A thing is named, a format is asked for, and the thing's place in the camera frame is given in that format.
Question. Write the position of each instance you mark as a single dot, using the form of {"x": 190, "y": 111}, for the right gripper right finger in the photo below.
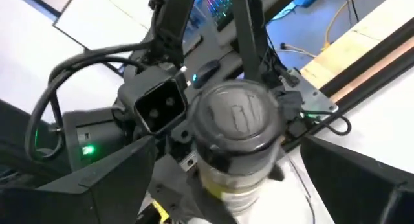
{"x": 355, "y": 198}

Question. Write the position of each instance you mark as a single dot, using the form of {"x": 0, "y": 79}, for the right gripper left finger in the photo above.
{"x": 81, "y": 204}

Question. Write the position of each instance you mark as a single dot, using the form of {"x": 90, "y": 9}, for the black-lid green-label spice jar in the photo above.
{"x": 236, "y": 120}

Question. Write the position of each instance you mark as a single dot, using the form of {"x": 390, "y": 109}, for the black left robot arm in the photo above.
{"x": 97, "y": 136}

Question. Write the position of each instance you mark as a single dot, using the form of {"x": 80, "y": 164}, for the yellow tag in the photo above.
{"x": 160, "y": 211}

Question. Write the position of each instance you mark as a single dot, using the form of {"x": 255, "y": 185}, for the silver mounting plate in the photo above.
{"x": 312, "y": 94}

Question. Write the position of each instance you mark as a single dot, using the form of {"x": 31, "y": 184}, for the black computer mouse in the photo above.
{"x": 207, "y": 72}

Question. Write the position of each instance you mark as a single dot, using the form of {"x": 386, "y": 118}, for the backlit computer keyboard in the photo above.
{"x": 220, "y": 5}

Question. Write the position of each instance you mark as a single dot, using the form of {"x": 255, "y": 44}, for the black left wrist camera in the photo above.
{"x": 161, "y": 105}

